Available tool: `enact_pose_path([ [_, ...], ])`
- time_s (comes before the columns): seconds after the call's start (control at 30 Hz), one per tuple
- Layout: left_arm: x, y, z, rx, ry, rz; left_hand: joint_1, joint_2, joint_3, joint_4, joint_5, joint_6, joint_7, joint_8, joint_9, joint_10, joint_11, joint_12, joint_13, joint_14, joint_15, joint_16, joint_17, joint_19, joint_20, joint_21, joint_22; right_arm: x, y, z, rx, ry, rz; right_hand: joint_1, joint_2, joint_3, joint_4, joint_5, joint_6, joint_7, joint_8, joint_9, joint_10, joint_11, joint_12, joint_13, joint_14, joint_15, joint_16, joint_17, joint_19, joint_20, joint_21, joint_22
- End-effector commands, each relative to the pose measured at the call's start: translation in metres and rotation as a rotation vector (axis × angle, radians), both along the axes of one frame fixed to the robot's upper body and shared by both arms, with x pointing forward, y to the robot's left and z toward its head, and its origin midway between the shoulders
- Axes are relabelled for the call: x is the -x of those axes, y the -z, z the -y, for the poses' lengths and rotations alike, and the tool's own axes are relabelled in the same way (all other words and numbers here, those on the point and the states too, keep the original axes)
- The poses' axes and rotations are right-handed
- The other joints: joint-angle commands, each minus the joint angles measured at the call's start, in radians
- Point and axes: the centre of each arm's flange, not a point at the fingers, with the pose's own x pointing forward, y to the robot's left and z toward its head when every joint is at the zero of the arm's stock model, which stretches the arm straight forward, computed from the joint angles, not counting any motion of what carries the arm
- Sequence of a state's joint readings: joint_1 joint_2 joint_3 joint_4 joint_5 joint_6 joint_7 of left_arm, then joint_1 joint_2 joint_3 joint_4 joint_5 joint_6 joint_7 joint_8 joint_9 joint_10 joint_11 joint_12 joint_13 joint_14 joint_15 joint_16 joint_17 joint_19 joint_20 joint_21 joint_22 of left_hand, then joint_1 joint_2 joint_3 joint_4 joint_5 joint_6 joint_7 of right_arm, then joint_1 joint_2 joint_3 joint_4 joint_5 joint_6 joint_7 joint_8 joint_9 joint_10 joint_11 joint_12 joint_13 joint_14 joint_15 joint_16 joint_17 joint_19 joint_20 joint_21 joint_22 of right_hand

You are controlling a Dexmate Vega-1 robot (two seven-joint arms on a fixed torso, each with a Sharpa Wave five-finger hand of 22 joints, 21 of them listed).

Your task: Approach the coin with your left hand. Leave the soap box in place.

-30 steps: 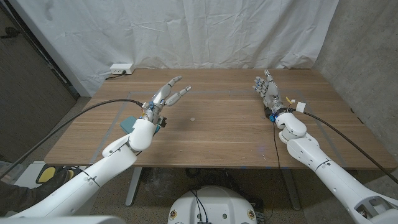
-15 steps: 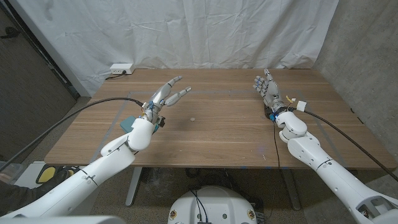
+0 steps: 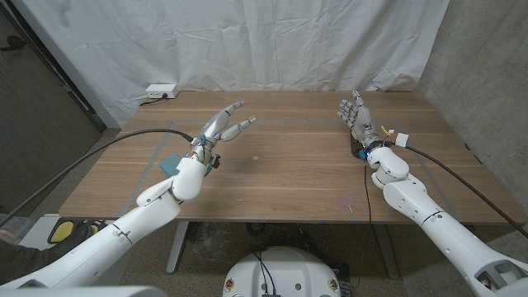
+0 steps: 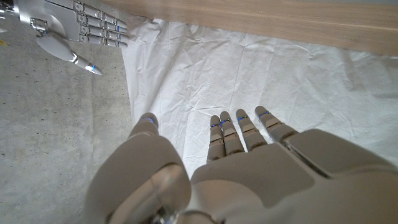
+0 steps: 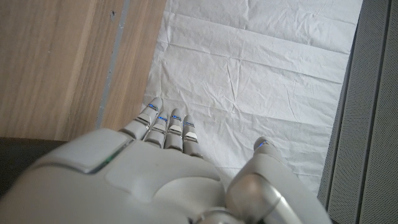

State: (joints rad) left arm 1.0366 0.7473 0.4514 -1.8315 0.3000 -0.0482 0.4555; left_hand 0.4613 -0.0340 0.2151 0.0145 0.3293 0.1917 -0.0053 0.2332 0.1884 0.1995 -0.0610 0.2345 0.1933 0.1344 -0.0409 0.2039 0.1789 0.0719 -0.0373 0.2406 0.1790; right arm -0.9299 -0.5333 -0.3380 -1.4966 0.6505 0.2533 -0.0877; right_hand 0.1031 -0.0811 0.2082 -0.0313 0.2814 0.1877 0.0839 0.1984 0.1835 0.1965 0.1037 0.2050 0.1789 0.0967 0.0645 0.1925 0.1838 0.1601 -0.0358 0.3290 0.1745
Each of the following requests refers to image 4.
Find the white wrinkled backdrop cloth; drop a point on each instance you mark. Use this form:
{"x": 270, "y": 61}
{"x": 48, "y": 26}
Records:
{"x": 248, "y": 93}

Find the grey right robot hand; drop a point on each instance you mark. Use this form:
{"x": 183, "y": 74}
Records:
{"x": 65, "y": 21}

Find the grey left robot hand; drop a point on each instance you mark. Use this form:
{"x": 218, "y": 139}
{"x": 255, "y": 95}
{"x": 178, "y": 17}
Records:
{"x": 248, "y": 186}

